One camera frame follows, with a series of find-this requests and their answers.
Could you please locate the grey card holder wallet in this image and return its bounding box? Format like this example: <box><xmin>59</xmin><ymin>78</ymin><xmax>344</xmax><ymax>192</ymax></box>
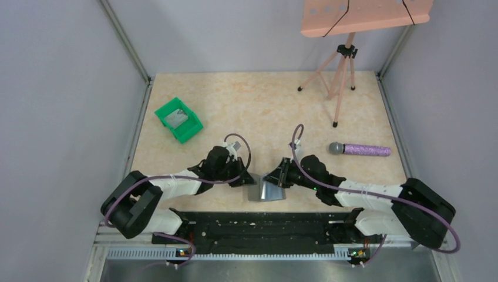
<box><xmin>247</xmin><ymin>173</ymin><xmax>286</xmax><ymax>202</ymax></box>

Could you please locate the silver credit card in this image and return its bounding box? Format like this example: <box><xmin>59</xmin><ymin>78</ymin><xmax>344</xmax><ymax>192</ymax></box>
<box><xmin>169</xmin><ymin>109</ymin><xmax>188</xmax><ymax>122</ymax></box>
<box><xmin>163</xmin><ymin>109</ymin><xmax>189</xmax><ymax>129</ymax></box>

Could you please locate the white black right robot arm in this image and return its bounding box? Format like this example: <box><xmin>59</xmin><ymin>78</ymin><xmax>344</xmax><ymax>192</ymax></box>
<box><xmin>264</xmin><ymin>155</ymin><xmax>460</xmax><ymax>252</ymax></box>

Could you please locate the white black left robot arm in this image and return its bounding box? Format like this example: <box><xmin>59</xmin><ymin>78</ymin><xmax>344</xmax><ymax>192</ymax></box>
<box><xmin>100</xmin><ymin>142</ymin><xmax>256</xmax><ymax>239</ymax></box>

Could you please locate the purple glitter microphone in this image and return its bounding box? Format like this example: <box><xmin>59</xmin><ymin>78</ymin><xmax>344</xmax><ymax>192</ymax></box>
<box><xmin>328</xmin><ymin>142</ymin><xmax>391</xmax><ymax>157</ymax></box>

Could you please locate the green plastic bin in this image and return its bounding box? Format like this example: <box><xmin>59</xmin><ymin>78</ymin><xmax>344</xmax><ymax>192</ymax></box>
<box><xmin>154</xmin><ymin>97</ymin><xmax>204</xmax><ymax>144</ymax></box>

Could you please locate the pink music stand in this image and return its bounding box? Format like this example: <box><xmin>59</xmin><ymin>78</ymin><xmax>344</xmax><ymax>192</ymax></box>
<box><xmin>297</xmin><ymin>0</ymin><xmax>433</xmax><ymax>127</ymax></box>

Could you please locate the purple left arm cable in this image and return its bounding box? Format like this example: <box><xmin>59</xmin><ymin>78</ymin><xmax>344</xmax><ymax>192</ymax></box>
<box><xmin>103</xmin><ymin>133</ymin><xmax>252</xmax><ymax>269</ymax></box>

